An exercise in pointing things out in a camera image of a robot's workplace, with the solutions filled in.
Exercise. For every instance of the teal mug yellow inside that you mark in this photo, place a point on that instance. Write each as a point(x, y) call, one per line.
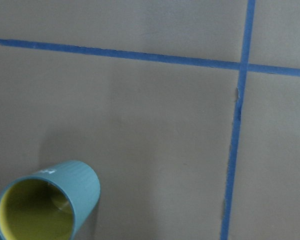
point(50, 204)

